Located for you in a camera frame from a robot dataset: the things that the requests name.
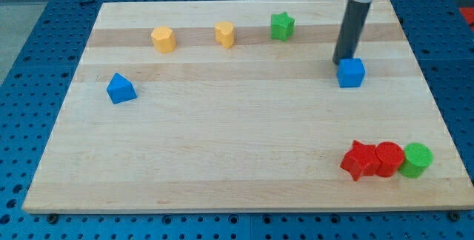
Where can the blue cube block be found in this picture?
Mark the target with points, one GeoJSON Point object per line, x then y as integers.
{"type": "Point", "coordinates": [350, 73]}

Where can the wooden board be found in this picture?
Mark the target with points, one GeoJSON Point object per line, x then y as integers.
{"type": "Point", "coordinates": [262, 126]}

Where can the yellow heart block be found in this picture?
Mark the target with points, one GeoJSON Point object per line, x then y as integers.
{"type": "Point", "coordinates": [225, 33]}

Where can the green star block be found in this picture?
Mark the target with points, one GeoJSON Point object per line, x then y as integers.
{"type": "Point", "coordinates": [282, 26]}

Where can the yellow hexagon block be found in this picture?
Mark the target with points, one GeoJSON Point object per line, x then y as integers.
{"type": "Point", "coordinates": [163, 39]}

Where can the blue triangular prism block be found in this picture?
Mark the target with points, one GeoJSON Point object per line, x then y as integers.
{"type": "Point", "coordinates": [120, 89]}

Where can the red star block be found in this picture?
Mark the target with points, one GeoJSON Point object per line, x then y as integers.
{"type": "Point", "coordinates": [360, 160]}

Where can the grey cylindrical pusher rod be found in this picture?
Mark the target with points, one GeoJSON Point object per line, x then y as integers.
{"type": "Point", "coordinates": [355, 15]}

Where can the red cylinder block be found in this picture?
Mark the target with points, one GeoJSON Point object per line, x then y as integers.
{"type": "Point", "coordinates": [391, 156]}

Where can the green cylinder block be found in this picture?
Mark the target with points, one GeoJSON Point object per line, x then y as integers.
{"type": "Point", "coordinates": [418, 157]}

